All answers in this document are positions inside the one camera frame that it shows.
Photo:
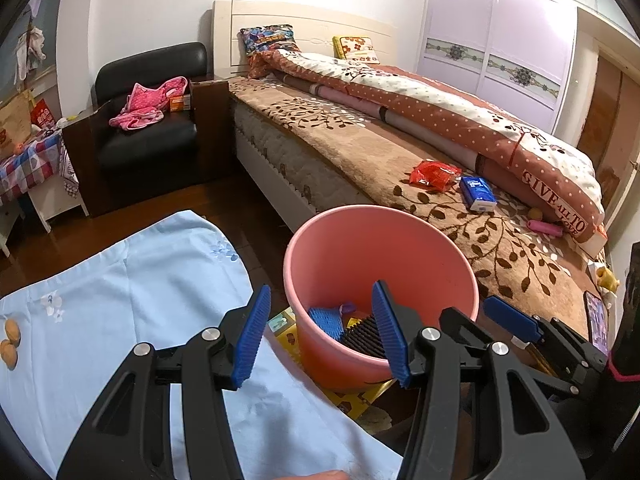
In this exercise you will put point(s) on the pink plastic bucket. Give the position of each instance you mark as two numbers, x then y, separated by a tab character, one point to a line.
380	250

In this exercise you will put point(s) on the smartphone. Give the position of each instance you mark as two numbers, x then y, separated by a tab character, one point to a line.
596	322

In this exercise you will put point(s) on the small orange box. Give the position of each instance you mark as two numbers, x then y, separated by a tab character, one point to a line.
179	103

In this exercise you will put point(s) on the yellow plush toy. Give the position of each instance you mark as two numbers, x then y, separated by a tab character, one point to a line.
607	280

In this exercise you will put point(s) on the red snack packet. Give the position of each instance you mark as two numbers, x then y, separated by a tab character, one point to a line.
432	176

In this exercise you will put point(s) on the light blue cloth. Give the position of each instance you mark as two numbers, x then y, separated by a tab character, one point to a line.
125	285

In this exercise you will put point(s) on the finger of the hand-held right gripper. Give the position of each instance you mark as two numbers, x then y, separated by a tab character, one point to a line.
510	317
457	322

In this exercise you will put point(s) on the red gift bag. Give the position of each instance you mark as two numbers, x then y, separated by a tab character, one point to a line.
42	114

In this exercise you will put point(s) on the yellow printed box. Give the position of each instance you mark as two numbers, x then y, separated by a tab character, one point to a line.
285	330

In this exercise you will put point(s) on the white printed hanging cloth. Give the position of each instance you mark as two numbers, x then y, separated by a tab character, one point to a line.
69	170

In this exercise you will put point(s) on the white hanging cloth bundle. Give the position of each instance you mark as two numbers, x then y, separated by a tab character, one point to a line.
31	50

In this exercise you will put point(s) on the large curved window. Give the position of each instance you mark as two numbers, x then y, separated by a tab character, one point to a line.
45	10

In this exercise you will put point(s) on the black foam fruit net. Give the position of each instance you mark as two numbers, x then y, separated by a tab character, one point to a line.
362	337

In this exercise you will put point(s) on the pink garment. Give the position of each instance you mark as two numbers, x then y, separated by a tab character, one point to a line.
145	102

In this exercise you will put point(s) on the white side table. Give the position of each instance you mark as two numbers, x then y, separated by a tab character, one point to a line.
55	205

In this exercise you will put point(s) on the yellow floral pillow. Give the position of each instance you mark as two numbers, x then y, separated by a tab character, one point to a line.
356	49

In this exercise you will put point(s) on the blue tissue pack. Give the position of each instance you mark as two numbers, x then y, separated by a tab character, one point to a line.
477	192

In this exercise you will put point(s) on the lilac wardrobe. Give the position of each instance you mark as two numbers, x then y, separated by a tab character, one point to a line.
525	35

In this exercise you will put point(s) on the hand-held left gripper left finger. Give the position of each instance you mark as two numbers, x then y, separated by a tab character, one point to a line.
252	340

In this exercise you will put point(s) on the brown floral blanket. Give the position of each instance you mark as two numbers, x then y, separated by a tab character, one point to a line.
350	160

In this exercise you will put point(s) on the white wooden bed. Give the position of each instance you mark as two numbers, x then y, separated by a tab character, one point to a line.
265	170

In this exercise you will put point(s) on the orange dotted quilt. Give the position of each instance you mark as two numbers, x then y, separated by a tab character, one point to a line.
450	110

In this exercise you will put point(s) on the colourful printed pillow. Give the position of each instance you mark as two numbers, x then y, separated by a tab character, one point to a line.
267	40

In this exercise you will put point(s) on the small orange ball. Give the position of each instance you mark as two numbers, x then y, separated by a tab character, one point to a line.
18	148

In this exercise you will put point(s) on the black leather armchair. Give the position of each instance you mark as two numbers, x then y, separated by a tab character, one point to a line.
150	145

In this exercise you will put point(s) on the brown wooden door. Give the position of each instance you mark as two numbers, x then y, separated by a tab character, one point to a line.
607	100

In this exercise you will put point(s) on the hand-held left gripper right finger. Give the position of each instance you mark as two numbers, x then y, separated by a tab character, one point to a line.
387	335

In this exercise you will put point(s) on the pink tube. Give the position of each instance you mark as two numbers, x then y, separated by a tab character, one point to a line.
544	227

